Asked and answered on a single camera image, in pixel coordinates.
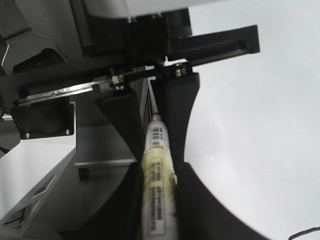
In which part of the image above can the white black whiteboard marker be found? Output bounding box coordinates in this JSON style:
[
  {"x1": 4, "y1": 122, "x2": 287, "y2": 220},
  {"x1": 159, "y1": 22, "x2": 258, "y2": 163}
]
[{"x1": 141, "y1": 114, "x2": 179, "y2": 240}]

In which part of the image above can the white whiteboard surface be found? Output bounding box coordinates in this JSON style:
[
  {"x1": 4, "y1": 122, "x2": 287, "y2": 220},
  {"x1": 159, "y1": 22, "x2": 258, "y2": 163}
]
[{"x1": 147, "y1": 0, "x2": 320, "y2": 240}]

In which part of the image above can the black cable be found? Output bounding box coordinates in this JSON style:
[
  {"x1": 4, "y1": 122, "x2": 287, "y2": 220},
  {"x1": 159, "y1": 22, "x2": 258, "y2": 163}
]
[{"x1": 287, "y1": 226, "x2": 320, "y2": 240}]

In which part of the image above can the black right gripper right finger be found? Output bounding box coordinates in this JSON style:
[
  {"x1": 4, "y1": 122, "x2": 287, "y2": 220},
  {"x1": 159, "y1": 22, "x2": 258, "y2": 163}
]
[{"x1": 154, "y1": 73, "x2": 266, "y2": 240}]

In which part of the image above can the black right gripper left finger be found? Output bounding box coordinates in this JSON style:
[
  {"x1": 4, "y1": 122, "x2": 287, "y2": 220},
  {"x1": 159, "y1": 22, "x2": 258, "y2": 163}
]
[{"x1": 63, "y1": 92, "x2": 145, "y2": 240}]

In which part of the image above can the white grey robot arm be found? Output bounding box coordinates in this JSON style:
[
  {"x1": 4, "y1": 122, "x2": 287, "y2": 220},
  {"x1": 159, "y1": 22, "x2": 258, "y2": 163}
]
[{"x1": 0, "y1": 0, "x2": 263, "y2": 240}]

